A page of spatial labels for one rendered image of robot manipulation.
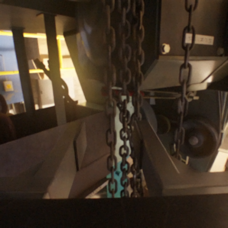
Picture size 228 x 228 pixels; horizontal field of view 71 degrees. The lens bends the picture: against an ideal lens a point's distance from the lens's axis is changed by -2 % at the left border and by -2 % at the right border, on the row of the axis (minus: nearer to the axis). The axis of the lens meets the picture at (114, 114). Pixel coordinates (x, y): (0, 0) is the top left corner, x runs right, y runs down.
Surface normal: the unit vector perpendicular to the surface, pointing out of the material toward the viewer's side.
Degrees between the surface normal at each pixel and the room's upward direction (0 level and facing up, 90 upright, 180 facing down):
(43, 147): 90
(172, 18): 90
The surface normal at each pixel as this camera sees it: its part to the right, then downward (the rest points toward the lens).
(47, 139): 0.75, 0.18
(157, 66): 0.37, 0.85
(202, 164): -0.65, 0.24
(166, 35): 0.49, 0.25
